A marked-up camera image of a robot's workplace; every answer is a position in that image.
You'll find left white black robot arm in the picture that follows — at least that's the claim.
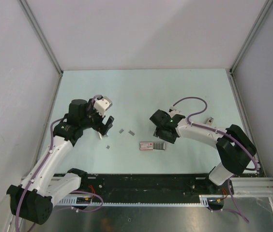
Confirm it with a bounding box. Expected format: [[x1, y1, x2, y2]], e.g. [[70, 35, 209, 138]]
[[7, 95, 114, 225]]

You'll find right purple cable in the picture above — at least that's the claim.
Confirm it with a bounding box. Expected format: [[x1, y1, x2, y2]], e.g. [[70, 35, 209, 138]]
[[172, 97, 259, 223]]

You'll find right aluminium frame post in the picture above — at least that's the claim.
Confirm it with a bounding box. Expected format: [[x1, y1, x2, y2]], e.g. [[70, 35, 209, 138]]
[[229, 0, 273, 73]]

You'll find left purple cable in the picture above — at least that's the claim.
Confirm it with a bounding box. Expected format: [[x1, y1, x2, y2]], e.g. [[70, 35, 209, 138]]
[[14, 96, 105, 232]]

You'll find aluminium frame post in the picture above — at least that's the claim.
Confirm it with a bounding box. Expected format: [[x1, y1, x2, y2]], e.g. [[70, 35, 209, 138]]
[[229, 0, 273, 73], [17, 0, 63, 74]]

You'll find white stapler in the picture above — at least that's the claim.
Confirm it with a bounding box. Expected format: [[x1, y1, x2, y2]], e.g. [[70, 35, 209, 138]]
[[98, 132, 108, 140]]

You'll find purple cable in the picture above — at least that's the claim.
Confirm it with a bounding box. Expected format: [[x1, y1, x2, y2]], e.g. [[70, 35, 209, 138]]
[[14, 96, 105, 232], [172, 97, 259, 223]]

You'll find white slotted cable duct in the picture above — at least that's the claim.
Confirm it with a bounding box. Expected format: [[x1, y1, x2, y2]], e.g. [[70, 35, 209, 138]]
[[59, 195, 224, 207]]

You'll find left aluminium frame post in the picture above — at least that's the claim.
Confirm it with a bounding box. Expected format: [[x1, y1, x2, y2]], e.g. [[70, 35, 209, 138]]
[[17, 0, 63, 74]]

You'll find red staple box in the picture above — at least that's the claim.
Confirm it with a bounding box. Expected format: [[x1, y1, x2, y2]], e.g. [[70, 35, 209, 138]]
[[139, 142, 166, 151]]

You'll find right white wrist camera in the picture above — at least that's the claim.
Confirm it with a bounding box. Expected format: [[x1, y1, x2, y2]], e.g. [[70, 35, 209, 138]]
[[169, 106, 183, 118]]

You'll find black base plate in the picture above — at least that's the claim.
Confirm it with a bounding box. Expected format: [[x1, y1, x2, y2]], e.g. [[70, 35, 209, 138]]
[[78, 174, 233, 204]]

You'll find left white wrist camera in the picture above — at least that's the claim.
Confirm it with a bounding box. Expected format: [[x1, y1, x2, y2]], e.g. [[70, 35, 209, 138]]
[[93, 95, 113, 117]]

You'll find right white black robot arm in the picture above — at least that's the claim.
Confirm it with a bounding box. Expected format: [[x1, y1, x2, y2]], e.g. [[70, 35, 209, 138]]
[[150, 110, 258, 194]]

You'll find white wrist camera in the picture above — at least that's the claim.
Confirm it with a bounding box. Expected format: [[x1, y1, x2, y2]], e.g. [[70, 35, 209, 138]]
[[169, 106, 183, 118], [93, 95, 113, 117]]

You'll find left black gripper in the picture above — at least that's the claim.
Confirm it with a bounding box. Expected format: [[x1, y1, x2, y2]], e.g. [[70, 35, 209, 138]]
[[80, 99, 113, 135]]

